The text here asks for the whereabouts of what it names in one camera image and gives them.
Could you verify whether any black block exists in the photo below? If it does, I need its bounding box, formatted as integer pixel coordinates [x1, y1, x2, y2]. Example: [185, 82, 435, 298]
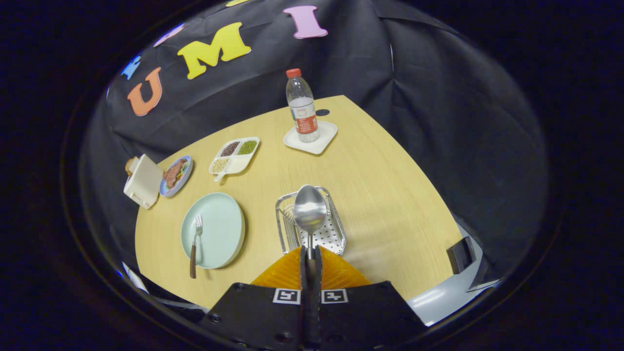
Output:
[446, 236, 477, 275]

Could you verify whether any metal wire drain rack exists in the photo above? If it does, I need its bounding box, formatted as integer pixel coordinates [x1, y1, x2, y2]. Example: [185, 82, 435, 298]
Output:
[275, 186, 347, 256]

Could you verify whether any clear red-capped water bottle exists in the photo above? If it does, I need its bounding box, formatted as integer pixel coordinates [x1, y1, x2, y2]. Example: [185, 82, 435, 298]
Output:
[286, 68, 321, 143]

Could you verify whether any wooden-handled metal fork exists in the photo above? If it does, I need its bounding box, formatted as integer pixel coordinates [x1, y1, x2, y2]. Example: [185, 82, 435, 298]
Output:
[190, 214, 203, 279]

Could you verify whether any white divided tray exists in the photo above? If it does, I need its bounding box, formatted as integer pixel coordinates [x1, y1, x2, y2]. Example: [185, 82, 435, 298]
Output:
[209, 136, 260, 183]

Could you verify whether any brown meat slice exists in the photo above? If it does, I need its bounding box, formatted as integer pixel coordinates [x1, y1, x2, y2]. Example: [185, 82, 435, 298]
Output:
[163, 159, 188, 190]

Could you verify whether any blue plate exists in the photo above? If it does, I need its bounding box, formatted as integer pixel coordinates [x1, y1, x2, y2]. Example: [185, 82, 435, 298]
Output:
[159, 156, 194, 198]

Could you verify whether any black backdrop cloth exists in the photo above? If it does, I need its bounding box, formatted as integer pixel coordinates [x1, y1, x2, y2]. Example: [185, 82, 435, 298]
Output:
[80, 0, 549, 293]

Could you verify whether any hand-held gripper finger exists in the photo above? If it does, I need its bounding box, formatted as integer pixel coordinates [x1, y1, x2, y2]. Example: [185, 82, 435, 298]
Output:
[197, 245, 312, 351]
[312, 245, 427, 351]

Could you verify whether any white square saucer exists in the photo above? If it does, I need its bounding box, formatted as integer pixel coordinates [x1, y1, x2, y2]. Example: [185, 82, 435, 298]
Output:
[283, 120, 338, 156]

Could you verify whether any cream toaster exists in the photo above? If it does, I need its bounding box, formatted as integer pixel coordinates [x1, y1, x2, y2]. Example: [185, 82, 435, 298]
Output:
[123, 154, 164, 210]

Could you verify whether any wooden-handled metal spoon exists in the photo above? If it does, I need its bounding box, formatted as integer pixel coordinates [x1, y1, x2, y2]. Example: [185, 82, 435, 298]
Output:
[293, 184, 328, 261]

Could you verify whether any pale green plate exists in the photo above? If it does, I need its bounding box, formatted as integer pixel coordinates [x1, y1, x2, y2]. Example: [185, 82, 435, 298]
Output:
[181, 192, 246, 270]

